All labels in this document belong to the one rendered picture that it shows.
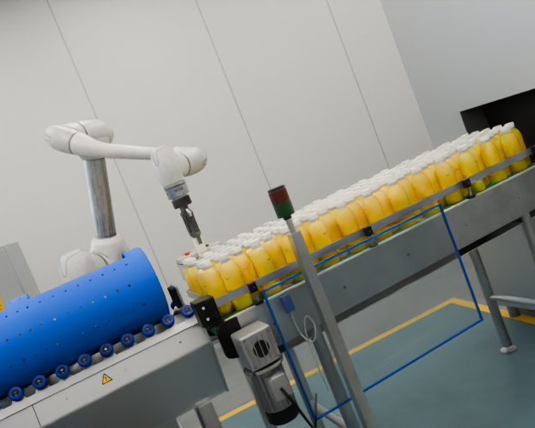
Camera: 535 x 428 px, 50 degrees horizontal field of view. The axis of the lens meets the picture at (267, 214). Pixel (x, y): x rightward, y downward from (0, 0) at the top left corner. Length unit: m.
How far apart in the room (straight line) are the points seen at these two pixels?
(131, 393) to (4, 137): 3.27
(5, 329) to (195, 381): 0.65
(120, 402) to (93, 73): 3.41
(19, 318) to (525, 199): 2.01
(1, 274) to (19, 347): 1.71
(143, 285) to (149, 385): 0.34
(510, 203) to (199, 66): 3.21
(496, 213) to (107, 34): 3.57
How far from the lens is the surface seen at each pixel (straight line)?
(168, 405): 2.12
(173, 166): 2.23
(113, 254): 2.76
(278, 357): 1.91
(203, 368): 2.09
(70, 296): 1.99
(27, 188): 4.91
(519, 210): 2.61
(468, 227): 2.43
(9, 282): 3.66
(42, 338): 1.98
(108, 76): 4.99
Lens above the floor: 1.37
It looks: 6 degrees down
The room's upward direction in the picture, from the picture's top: 22 degrees counter-clockwise
